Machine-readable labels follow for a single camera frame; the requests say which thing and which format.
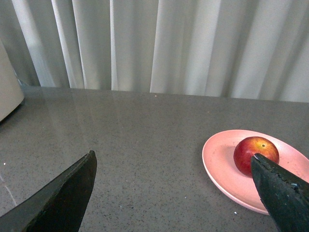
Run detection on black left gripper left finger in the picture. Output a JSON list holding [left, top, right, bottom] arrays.
[[0, 150, 97, 232]]

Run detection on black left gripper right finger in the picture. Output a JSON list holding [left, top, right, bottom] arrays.
[[251, 153, 309, 232]]

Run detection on red yellow apple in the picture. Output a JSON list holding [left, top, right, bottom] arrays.
[[233, 136, 280, 177]]

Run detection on pink round plate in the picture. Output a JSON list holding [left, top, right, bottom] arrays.
[[202, 130, 309, 215]]

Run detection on white rounded appliance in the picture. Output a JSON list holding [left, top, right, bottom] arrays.
[[0, 41, 24, 121]]

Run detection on white pleated curtain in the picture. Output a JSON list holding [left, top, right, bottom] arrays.
[[0, 0, 309, 102]]

